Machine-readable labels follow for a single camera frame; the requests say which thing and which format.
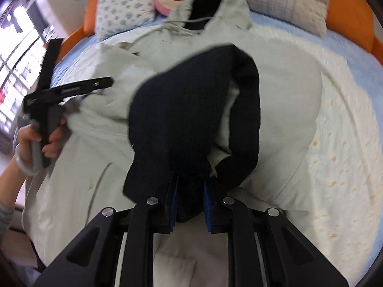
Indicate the person's left forearm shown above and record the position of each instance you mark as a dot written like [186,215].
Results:
[12,182]

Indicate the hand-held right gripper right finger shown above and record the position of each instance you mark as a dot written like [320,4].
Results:
[208,209]

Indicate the blue floral print pillow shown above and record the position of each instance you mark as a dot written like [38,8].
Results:
[125,3]

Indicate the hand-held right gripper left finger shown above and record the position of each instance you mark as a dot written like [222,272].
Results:
[173,206]

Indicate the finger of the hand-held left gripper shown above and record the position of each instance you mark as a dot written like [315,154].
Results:
[80,87]

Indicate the window with bars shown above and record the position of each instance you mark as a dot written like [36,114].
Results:
[15,74]

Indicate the orange headboard cushion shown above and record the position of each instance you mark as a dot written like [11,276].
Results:
[350,15]

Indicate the patchwork checked pillow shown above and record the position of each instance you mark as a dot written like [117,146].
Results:
[284,3]

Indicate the person's left hand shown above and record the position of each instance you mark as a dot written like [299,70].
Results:
[55,146]

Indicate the pale green hooded jacket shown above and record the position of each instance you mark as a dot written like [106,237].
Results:
[284,110]

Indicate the white daisy-print blanket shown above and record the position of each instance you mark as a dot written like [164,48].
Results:
[344,170]

